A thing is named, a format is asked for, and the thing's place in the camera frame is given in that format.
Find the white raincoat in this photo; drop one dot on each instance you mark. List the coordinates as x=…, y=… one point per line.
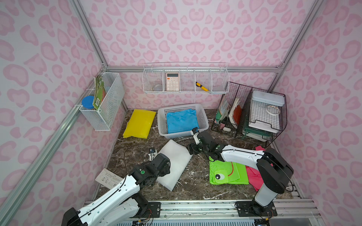
x=179, y=158

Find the white wire wall shelf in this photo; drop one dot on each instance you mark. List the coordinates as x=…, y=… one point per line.
x=212, y=75

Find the white flat box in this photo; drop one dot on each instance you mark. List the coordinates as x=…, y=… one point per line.
x=260, y=119

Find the green zip pouch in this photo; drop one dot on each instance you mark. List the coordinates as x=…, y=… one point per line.
x=258, y=134

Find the green card pack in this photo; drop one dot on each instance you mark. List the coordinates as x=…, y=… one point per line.
x=99, y=92

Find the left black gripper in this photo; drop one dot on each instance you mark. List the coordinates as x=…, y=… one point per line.
x=154, y=155

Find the white plastic basket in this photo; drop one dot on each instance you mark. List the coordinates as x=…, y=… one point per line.
x=162, y=125

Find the pink calculator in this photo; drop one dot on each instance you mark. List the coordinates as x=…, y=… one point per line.
x=173, y=82

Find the green folder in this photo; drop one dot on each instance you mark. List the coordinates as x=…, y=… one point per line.
x=223, y=110

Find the red book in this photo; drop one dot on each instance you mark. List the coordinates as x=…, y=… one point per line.
x=235, y=113

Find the pink raincoat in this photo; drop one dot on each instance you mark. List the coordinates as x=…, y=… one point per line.
x=254, y=177

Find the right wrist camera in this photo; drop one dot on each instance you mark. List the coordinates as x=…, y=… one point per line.
x=195, y=132

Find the clear tape roll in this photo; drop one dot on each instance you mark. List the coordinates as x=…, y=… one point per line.
x=157, y=87

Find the green frog raincoat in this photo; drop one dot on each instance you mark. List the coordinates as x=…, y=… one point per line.
x=227, y=173

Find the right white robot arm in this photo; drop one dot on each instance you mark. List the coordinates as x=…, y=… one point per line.
x=276, y=173

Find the yellow raincoat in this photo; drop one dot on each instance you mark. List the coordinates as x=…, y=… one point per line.
x=139, y=124

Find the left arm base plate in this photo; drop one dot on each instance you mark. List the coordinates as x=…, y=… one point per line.
x=151, y=208

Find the black wire desk organizer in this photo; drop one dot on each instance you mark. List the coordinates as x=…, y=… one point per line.
x=244, y=92

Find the blue raincoat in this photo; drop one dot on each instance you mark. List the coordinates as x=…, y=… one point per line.
x=182, y=121

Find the white tape roll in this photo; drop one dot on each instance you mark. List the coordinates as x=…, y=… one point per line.
x=273, y=110

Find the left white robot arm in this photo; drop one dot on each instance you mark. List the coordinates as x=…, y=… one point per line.
x=122, y=201

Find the aluminium rail front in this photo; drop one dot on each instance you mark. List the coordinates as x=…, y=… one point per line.
x=224, y=210

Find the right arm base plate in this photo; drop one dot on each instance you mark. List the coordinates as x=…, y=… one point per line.
x=253, y=209

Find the yellow utility knife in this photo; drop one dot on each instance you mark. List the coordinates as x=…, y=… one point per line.
x=202, y=87

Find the white mesh wall basket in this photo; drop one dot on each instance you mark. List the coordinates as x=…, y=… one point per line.
x=103, y=118

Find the blue round lid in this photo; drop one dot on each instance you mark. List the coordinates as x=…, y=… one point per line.
x=87, y=102

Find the light blue lidded box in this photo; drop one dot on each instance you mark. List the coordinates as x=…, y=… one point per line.
x=268, y=98

